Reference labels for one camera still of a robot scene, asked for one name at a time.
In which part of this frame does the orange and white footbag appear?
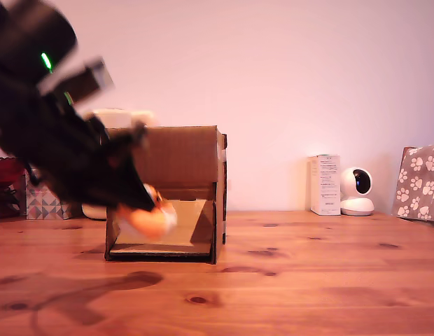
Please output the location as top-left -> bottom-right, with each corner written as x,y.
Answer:
117,183 -> 179,241

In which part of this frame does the cardboard dice tower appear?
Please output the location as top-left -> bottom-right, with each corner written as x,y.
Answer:
104,125 -> 228,265

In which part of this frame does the cream electric kettle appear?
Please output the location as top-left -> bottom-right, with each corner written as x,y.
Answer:
81,108 -> 160,221

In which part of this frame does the triangle pattern box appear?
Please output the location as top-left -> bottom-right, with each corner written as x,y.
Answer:
25,171 -> 74,221

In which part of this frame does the red glass goblet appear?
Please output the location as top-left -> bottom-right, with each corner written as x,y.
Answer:
0,156 -> 27,220

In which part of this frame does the white printed carton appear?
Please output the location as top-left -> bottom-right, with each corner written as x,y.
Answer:
309,153 -> 342,216

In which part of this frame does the paw print fabric bag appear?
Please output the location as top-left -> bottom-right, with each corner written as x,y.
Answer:
391,142 -> 434,228

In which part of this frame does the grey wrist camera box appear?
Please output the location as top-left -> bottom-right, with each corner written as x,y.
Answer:
38,57 -> 116,106

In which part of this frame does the small white round camera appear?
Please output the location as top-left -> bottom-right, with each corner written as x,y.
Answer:
339,167 -> 375,217

